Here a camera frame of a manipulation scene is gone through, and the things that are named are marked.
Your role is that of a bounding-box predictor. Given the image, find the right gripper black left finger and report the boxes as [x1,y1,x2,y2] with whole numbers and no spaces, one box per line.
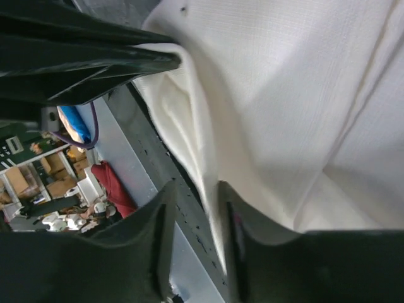
[1,181,176,302]

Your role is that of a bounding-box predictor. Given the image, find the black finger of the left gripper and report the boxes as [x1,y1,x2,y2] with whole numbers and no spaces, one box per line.
[1,37,181,106]
[1,1,174,45]

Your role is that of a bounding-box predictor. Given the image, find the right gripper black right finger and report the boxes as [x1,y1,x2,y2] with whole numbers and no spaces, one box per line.
[217,181,403,302]

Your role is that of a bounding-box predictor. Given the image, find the white cloth napkin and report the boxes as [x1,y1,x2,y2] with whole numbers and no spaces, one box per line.
[135,1,403,261]

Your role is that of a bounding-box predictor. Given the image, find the blue cloth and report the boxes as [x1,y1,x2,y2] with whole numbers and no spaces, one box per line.
[57,106,92,143]

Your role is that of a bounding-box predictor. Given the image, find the stacked cardboard boxes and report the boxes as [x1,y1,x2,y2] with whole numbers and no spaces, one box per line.
[1,145,90,204]

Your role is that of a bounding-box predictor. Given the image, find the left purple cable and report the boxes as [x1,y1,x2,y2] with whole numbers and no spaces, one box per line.
[50,100,100,150]

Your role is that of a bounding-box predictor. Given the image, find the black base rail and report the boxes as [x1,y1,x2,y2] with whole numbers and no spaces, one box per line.
[104,84,229,302]

